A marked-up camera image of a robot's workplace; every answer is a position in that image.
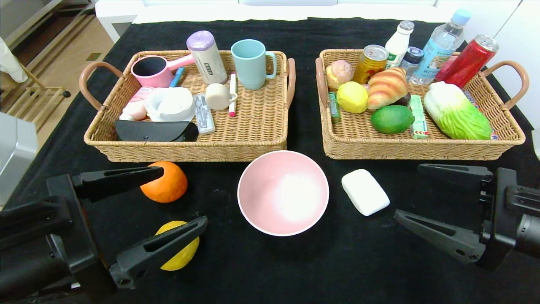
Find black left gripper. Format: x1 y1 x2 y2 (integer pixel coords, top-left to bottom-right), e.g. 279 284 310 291
0 166 208 304

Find green lime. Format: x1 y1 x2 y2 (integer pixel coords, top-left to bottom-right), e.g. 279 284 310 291
371 105 416 135

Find pink scoop cup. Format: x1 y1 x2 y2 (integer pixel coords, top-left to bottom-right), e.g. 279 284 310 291
131 54 196 88

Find white round container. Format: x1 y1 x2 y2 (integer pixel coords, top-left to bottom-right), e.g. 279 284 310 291
145 87 196 122

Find clear water bottle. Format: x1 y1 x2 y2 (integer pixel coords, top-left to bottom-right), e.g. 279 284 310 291
410 8 471 86

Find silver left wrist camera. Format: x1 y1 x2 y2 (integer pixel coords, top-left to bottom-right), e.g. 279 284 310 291
0 112 38 206

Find pink yellow bun toy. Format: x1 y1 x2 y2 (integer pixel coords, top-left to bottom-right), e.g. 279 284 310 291
325 60 354 91

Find wicker basket brown handles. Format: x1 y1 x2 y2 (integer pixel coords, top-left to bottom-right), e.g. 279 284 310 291
315 49 529 160
79 50 296 163

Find green white cabbage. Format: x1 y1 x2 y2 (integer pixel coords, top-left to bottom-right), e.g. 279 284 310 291
424 81 493 140

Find black tablecloth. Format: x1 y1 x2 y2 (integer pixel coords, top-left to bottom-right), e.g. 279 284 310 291
0 18 540 304

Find small cream cup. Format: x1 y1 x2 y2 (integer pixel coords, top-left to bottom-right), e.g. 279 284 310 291
205 83 238 111

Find black glasses case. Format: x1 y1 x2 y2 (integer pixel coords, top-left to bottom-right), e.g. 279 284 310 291
115 120 199 142

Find colourful snack packet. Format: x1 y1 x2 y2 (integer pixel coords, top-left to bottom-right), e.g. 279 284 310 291
462 89 498 141

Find light wooden rack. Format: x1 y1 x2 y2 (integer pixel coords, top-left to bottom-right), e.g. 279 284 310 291
0 63 71 131

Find pink white tube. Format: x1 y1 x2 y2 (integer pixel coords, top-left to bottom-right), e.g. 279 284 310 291
119 87 155 122

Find yellow pear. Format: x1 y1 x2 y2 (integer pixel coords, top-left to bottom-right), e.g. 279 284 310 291
156 220 200 271

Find yellow drink can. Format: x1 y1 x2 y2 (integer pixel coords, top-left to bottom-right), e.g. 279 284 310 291
352 44 389 85

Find blue pen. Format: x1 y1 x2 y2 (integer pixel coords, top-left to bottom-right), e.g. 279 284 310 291
169 67 186 88

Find cream tumbler purple lid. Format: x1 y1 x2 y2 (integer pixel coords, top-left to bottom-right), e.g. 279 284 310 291
186 30 228 85

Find pink bowl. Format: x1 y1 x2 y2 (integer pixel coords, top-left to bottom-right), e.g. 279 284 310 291
237 150 329 236

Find orange fruit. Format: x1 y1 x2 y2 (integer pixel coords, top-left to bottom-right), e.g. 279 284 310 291
140 161 188 204

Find red drink can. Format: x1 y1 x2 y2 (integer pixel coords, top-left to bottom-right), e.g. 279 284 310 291
435 35 499 88

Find green gum pack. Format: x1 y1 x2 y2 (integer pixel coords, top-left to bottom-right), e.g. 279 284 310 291
328 92 341 124

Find white milk bottle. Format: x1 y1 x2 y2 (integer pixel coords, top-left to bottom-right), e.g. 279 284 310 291
384 20 415 70

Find green white candy pack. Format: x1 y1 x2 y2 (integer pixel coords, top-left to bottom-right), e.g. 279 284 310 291
409 95 431 139

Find light blue mug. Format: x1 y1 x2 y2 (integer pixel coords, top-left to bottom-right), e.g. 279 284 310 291
230 39 278 90

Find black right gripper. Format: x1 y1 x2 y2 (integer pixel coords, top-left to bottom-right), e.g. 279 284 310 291
394 163 540 271

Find brown striped croissant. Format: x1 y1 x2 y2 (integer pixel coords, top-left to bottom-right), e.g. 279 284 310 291
367 67 410 110

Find clear plastic tool pack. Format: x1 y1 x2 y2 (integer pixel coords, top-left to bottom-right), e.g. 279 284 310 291
194 94 216 135

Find white soap bar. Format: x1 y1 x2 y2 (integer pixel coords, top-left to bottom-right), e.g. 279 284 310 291
341 169 390 217

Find brown wooden shelf unit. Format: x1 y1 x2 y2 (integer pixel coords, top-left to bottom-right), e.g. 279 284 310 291
0 0 100 64

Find white marker pink cap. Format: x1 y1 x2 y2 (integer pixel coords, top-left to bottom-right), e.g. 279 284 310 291
228 73 238 117

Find white hanging cloth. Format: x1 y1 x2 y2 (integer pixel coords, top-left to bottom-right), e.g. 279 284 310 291
0 36 29 83

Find yellow lemon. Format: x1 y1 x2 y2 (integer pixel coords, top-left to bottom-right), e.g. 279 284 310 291
337 81 369 114

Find small blue-capped bottle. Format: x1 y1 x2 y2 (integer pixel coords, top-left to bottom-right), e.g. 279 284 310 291
399 46 424 83

